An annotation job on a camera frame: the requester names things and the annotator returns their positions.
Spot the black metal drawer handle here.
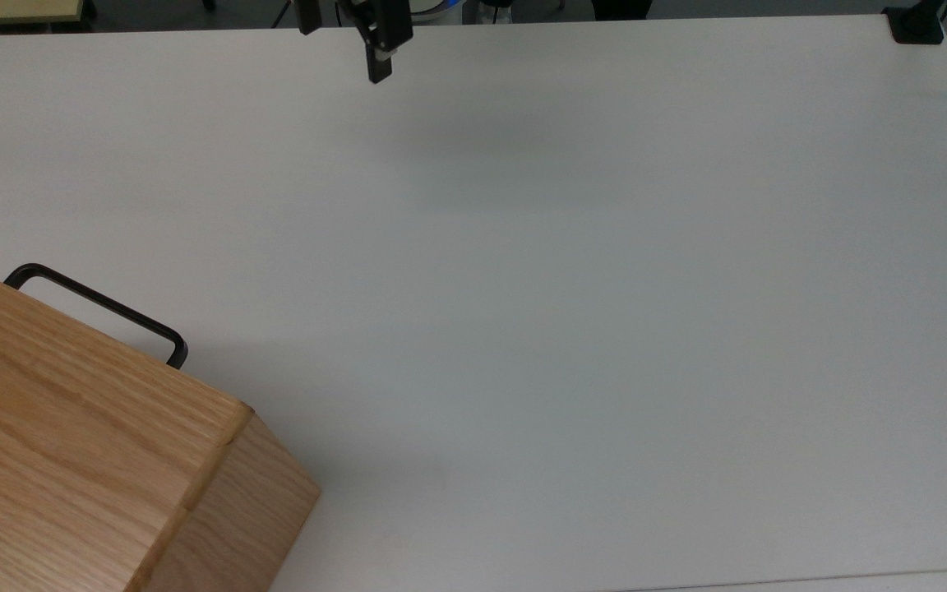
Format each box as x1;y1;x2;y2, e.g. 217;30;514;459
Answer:
2;262;190;371

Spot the wooden oak drawer cabinet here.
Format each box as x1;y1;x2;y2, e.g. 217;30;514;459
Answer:
0;256;322;592

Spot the yellow background table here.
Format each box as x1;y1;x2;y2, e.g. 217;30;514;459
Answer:
0;0;85;26

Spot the black table clamp mount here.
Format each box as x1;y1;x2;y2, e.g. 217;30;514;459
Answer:
882;0;946;45

